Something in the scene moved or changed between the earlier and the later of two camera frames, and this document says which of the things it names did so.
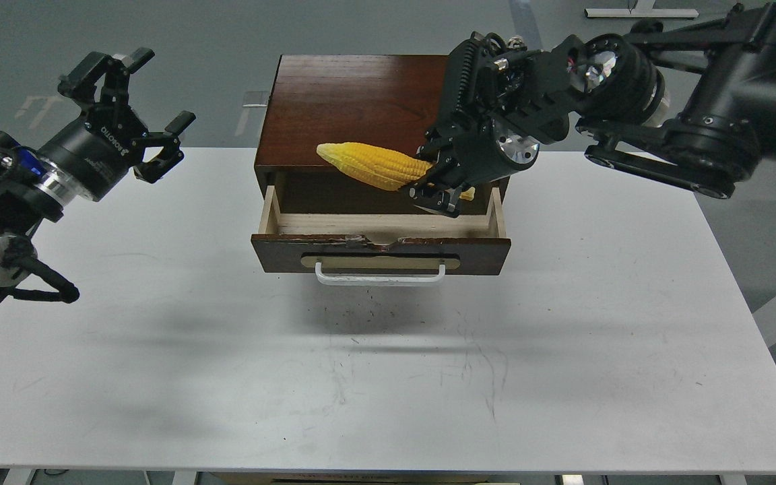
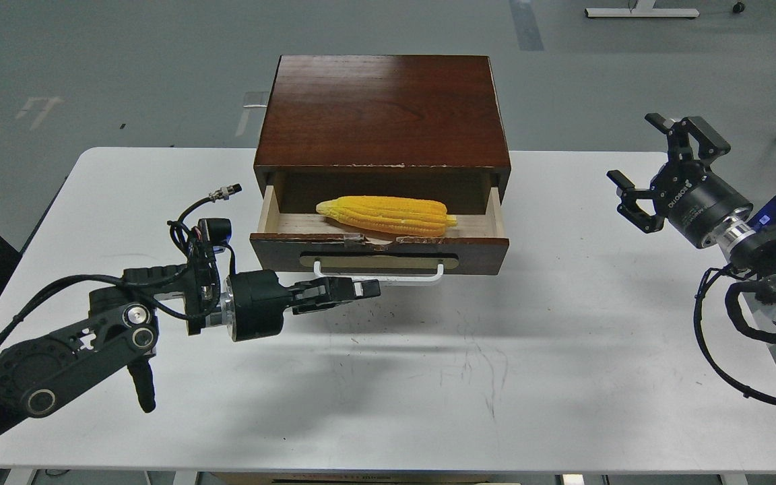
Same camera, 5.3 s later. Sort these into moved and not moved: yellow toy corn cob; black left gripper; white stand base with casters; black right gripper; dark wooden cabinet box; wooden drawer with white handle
Moved: black left gripper; black right gripper; yellow toy corn cob
Not moved: dark wooden cabinet box; wooden drawer with white handle; white stand base with casters
